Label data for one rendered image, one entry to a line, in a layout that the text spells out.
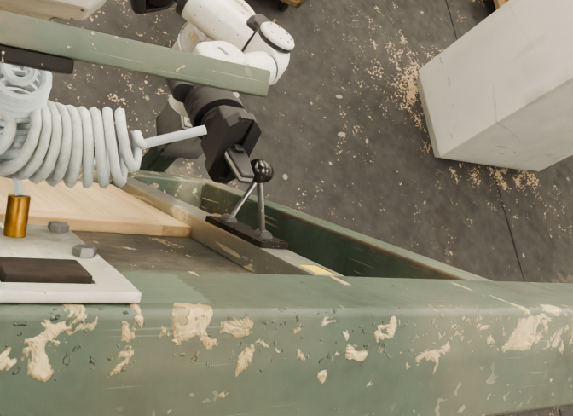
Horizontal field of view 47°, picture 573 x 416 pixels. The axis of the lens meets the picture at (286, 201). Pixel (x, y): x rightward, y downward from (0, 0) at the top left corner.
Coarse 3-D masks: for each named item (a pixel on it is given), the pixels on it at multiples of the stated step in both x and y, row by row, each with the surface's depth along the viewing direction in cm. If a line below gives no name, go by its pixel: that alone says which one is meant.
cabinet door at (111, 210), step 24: (0, 192) 123; (24, 192) 128; (48, 192) 133; (72, 192) 138; (96, 192) 144; (120, 192) 148; (0, 216) 102; (48, 216) 106; (72, 216) 110; (96, 216) 114; (120, 216) 119; (144, 216) 123; (168, 216) 127
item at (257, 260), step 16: (128, 192) 149; (144, 192) 141; (160, 192) 144; (160, 208) 132; (176, 208) 126; (192, 208) 127; (192, 224) 119; (208, 224) 113; (208, 240) 113; (224, 240) 108; (240, 240) 103; (224, 256) 107; (240, 256) 103; (256, 256) 99; (272, 256) 95; (288, 256) 96; (256, 272) 98; (272, 272) 95; (288, 272) 91; (304, 272) 88
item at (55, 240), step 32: (0, 64) 45; (32, 64) 41; (64, 64) 42; (0, 96) 45; (32, 96) 45; (0, 128) 47; (0, 224) 52; (32, 224) 54; (64, 224) 53; (0, 256) 43; (32, 256) 44; (64, 256) 46; (96, 256) 47; (0, 288) 36; (32, 288) 37; (64, 288) 38; (96, 288) 39; (128, 288) 40
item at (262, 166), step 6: (252, 162) 99; (258, 162) 99; (264, 162) 99; (252, 168) 99; (258, 168) 98; (264, 168) 99; (270, 168) 100; (258, 174) 98; (264, 174) 99; (270, 174) 100; (252, 180) 99; (258, 180) 99; (264, 180) 100; (258, 186) 100; (258, 192) 101; (258, 198) 101; (258, 204) 101; (258, 210) 101; (258, 216) 102; (258, 222) 102; (264, 222) 102; (258, 228) 103; (264, 228) 102; (258, 234) 102; (264, 234) 101; (270, 234) 102
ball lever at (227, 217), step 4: (272, 168) 114; (272, 172) 114; (272, 176) 114; (268, 180) 114; (252, 184) 114; (256, 184) 114; (248, 188) 114; (252, 188) 114; (248, 192) 113; (244, 196) 113; (248, 196) 113; (240, 200) 113; (244, 200) 113; (240, 204) 113; (236, 208) 113; (232, 212) 113; (236, 212) 113; (224, 216) 112; (228, 216) 112; (232, 216) 112; (224, 220) 112; (228, 220) 111; (232, 220) 112; (236, 220) 112
